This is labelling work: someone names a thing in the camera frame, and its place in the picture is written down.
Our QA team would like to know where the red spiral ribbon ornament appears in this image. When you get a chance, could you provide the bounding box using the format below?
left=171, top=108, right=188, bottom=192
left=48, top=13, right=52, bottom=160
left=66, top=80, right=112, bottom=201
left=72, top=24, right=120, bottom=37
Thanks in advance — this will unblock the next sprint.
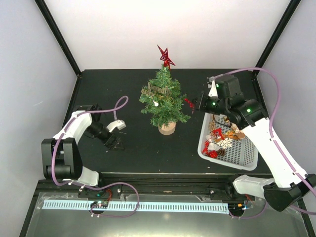
left=184, top=98, right=195, bottom=114

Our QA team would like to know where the small green christmas tree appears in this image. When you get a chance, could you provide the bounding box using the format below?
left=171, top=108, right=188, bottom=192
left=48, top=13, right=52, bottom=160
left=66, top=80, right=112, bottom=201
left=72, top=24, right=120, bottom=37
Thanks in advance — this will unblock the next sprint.
left=141, top=66, right=191, bottom=128

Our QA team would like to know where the white perforated plastic basket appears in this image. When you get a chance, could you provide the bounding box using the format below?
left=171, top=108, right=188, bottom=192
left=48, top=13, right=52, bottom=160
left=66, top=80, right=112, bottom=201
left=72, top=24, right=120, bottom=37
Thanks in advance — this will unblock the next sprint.
left=197, top=113, right=258, bottom=171

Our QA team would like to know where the gold merry christmas sign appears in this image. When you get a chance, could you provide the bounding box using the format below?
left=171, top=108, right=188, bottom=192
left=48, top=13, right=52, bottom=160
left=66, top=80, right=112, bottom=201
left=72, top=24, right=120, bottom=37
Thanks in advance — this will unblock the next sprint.
left=139, top=82, right=174, bottom=103

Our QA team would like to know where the red star ornament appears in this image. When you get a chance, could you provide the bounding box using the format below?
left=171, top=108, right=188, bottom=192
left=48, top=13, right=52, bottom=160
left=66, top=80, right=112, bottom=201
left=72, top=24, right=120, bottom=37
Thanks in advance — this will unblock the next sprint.
left=157, top=45, right=176, bottom=70

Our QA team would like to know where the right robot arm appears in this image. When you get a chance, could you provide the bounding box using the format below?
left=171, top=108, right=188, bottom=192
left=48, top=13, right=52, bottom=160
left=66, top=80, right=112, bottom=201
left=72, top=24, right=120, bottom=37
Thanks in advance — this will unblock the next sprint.
left=198, top=74, right=316, bottom=212

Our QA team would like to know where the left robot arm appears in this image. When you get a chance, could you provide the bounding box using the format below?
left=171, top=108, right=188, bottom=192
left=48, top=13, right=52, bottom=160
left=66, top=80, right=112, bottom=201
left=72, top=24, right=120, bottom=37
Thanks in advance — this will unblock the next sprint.
left=41, top=105, right=126, bottom=197

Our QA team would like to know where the round wooden tree base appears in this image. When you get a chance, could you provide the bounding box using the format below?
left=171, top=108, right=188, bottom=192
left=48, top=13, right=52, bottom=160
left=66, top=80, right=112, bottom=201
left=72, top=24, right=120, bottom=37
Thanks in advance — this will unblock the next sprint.
left=158, top=122, right=176, bottom=136

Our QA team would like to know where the brown satin bow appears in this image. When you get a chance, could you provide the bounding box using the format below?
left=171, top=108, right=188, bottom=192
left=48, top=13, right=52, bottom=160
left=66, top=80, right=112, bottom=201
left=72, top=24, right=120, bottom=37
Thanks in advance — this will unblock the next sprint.
left=225, top=123, right=246, bottom=140

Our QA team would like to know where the white snowflake ornament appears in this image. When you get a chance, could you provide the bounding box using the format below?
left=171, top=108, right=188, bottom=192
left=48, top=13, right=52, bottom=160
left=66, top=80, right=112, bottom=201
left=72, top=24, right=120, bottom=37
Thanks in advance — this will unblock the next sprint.
left=216, top=138, right=233, bottom=149

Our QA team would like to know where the red gift ornament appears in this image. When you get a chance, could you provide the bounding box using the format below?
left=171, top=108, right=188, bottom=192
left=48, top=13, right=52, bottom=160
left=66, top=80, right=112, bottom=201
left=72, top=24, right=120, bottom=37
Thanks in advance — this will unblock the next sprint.
left=202, top=147, right=218, bottom=158

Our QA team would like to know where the brown pine cone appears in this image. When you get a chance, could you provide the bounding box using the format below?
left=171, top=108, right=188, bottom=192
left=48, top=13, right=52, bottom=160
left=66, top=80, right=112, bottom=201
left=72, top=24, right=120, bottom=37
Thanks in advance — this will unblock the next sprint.
left=217, top=149, right=226, bottom=157

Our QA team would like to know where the left controller circuit board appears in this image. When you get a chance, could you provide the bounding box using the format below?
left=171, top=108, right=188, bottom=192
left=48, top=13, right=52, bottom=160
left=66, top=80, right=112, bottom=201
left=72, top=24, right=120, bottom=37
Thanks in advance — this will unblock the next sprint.
left=90, top=201, right=109, bottom=209

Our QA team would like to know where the controller circuit board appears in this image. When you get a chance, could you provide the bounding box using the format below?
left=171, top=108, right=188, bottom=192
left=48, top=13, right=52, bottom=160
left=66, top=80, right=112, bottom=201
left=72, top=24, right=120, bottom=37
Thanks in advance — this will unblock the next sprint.
left=90, top=201, right=109, bottom=209
left=228, top=201, right=254, bottom=211

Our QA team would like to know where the right controller circuit board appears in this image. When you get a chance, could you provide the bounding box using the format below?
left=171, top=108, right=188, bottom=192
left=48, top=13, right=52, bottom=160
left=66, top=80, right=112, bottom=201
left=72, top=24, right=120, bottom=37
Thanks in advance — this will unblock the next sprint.
left=228, top=201, right=254, bottom=211

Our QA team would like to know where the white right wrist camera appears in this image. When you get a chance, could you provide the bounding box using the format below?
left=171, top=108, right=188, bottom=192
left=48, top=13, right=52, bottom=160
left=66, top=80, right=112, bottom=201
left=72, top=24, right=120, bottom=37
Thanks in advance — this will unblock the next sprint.
left=208, top=77, right=218, bottom=98

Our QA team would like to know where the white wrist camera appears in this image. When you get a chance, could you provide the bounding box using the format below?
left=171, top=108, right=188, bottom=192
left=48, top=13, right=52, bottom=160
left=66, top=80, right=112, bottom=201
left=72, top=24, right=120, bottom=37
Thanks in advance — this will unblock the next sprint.
left=106, top=119, right=126, bottom=133
left=208, top=77, right=218, bottom=98

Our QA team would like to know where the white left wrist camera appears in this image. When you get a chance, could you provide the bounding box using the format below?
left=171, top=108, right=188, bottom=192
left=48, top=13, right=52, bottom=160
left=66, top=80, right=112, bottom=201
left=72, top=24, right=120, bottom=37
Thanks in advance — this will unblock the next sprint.
left=106, top=119, right=126, bottom=133

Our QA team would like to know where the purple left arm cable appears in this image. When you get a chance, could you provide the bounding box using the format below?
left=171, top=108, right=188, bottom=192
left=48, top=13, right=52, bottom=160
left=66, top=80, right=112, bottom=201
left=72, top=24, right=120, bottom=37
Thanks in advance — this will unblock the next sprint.
left=51, top=95, right=129, bottom=187

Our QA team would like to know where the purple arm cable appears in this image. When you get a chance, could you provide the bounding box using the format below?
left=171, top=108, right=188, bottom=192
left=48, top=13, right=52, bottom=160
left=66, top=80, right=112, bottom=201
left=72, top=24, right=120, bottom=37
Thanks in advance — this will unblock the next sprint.
left=51, top=95, right=129, bottom=187
left=209, top=67, right=316, bottom=215

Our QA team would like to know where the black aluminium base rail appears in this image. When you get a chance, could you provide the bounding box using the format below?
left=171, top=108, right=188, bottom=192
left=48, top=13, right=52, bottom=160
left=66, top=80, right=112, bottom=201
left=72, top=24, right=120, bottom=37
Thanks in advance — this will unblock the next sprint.
left=34, top=173, right=255, bottom=201

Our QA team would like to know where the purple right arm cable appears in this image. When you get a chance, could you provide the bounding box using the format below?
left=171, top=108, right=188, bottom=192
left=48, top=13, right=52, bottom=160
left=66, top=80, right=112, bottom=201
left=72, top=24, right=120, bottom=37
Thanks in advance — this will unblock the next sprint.
left=209, top=67, right=316, bottom=215

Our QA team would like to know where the white slotted cable duct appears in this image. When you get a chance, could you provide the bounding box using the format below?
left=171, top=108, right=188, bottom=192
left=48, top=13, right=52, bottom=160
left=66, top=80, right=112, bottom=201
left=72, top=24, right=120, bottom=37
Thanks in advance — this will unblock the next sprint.
left=42, top=200, right=229, bottom=214

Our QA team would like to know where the left black frame post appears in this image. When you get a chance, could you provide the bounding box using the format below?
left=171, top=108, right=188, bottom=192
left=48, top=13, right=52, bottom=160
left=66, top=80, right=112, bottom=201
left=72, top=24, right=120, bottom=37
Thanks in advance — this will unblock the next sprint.
left=35, top=0, right=81, bottom=77

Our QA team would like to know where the black frame post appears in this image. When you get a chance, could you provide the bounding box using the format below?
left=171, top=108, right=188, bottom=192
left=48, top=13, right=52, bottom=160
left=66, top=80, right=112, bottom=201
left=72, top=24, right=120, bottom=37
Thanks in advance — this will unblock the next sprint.
left=35, top=0, right=81, bottom=77
left=256, top=0, right=301, bottom=68

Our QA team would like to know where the right black frame post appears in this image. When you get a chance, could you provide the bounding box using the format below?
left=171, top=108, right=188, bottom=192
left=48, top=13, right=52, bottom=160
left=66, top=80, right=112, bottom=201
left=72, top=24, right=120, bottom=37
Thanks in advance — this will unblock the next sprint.
left=256, top=0, right=301, bottom=68

